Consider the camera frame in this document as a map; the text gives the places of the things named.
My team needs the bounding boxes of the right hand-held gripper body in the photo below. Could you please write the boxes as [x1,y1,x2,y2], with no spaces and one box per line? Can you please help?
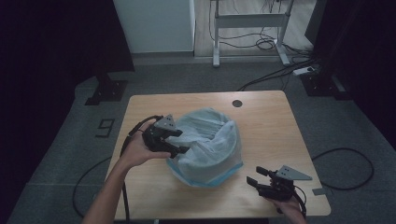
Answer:
[258,164,313,202]

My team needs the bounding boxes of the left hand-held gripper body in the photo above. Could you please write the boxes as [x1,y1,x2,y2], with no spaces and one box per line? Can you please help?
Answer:
[142,114,177,153]

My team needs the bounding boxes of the white blue-banded trash bag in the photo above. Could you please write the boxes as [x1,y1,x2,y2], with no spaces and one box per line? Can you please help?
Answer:
[165,106,245,189]

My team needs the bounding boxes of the person's right hand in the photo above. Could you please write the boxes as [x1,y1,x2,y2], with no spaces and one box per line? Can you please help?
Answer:
[267,195,308,224]

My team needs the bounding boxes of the person's left hand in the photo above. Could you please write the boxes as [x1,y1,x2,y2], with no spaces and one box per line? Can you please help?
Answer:
[119,122,172,171]

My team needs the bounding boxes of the black stand base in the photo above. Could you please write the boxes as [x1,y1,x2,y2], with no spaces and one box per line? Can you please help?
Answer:
[84,70,129,106]
[299,70,353,101]

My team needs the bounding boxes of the white power strip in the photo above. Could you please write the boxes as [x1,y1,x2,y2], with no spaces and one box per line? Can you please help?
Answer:
[292,65,317,77]

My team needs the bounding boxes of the white cabinet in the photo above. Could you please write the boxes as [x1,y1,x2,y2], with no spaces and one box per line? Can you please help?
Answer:
[112,0,196,54]

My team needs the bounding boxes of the black curtain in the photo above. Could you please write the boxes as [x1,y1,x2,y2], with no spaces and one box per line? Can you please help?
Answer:
[304,0,396,150]
[0,0,136,216]

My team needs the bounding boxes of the white-framed desk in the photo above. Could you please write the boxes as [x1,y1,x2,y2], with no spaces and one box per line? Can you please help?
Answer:
[208,0,295,68]

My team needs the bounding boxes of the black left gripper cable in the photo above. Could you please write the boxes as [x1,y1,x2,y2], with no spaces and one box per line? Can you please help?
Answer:
[120,114,164,224]

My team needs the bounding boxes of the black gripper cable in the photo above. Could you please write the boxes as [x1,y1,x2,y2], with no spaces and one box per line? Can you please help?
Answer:
[120,114,164,224]
[293,185,308,219]

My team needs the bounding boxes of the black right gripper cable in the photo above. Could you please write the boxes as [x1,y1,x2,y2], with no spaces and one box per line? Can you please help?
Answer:
[293,185,308,219]

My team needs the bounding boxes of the black looped floor cable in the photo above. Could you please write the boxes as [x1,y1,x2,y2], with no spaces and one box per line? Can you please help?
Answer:
[311,147,375,191]
[72,155,114,219]

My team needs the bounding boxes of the tangled black cables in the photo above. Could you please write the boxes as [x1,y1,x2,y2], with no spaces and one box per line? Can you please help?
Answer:
[208,0,314,59]

